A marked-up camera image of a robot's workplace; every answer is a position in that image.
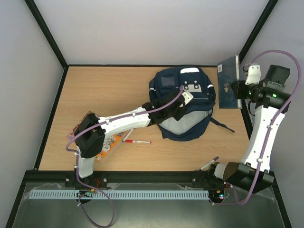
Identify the red capped white pen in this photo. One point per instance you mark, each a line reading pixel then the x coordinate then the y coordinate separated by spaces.
pixel 137 141

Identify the purple illustrated booklet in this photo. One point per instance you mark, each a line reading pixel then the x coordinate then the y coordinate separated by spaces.
pixel 72 132

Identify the black aluminium frame rail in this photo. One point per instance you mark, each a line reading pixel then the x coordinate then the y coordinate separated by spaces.
pixel 103 179

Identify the grey slotted cable duct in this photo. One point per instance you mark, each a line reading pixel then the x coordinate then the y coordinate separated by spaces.
pixel 121 194

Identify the orange comic book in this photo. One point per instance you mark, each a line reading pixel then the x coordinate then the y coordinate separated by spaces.
pixel 109 146

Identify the navy blue backpack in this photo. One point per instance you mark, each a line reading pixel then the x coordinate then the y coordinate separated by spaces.
pixel 193 116

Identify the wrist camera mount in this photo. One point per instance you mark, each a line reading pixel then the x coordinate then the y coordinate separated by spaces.
pixel 187 97
pixel 253 73

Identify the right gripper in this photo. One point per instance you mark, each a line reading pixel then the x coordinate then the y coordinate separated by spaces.
pixel 237 89

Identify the green capped white pen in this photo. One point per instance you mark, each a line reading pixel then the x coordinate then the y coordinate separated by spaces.
pixel 127 136

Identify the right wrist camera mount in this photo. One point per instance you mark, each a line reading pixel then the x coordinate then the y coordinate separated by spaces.
pixel 253 73

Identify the purple capped white pen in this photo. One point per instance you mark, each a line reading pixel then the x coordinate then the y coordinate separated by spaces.
pixel 206 166

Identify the dark blue notebook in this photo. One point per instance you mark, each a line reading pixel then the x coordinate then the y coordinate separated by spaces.
pixel 228 73

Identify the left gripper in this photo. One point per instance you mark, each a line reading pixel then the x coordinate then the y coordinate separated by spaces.
pixel 179 116

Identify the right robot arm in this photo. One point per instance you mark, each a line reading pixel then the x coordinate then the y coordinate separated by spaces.
pixel 252 172

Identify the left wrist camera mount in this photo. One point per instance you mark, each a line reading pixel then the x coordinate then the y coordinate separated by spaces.
pixel 187 97

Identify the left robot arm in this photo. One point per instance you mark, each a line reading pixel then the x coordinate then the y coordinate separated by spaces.
pixel 93 131

